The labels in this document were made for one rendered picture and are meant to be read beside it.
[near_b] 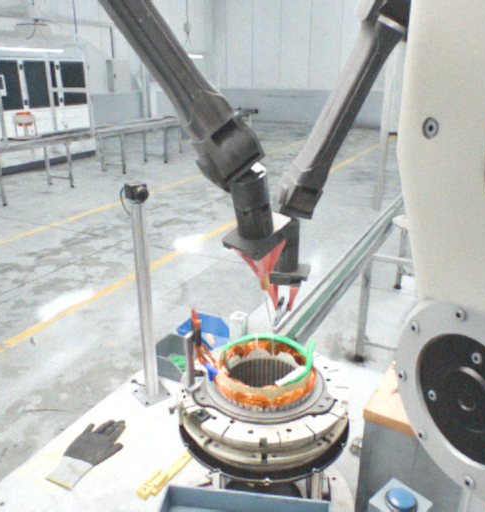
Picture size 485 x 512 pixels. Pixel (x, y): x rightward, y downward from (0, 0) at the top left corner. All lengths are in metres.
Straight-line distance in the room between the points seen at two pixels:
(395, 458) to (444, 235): 0.72
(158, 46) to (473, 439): 0.53
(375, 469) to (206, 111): 0.74
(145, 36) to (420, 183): 0.42
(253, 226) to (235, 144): 0.14
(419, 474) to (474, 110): 0.81
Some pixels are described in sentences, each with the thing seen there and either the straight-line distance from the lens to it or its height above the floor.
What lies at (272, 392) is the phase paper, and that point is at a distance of 0.87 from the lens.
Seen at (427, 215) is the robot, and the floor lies 1.56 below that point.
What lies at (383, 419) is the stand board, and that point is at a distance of 0.98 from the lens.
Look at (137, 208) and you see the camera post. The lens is 1.24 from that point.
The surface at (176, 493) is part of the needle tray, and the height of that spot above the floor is 1.05.
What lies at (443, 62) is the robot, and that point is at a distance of 0.33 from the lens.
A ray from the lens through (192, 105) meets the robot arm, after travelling 0.66.
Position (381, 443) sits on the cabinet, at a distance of 1.02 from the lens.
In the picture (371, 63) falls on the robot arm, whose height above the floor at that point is 1.67.
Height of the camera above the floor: 1.65
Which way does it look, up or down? 21 degrees down
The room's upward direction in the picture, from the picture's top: straight up
